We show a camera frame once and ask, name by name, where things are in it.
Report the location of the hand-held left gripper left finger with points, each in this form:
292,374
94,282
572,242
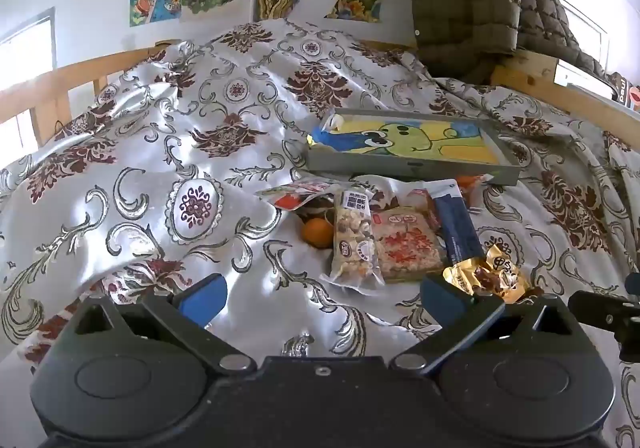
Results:
202,300

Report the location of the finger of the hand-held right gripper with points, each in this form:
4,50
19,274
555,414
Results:
600,308
634,283

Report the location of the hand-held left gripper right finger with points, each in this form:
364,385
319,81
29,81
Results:
440,300

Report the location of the gold candy packet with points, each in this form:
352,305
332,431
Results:
480,275

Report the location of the rice cracker packet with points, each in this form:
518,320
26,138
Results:
410,243

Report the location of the blue snack bar packet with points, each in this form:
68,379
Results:
457,223

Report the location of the clear popcorn snack packet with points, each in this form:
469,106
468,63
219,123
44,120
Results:
352,243

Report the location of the orange snack packet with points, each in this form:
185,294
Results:
472,188

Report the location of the tangerine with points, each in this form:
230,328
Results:
317,233

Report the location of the red white snack packet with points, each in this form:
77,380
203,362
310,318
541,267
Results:
295,195

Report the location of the grey tray with painted bottom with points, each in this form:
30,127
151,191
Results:
410,143

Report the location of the floral printed blanket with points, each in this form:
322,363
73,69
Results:
150,128

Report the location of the white cabinet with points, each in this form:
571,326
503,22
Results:
585,78

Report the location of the white framed door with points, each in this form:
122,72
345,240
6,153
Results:
590,33

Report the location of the bright window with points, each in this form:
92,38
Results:
25,68

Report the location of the wooden bed frame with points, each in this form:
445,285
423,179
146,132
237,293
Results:
530,73

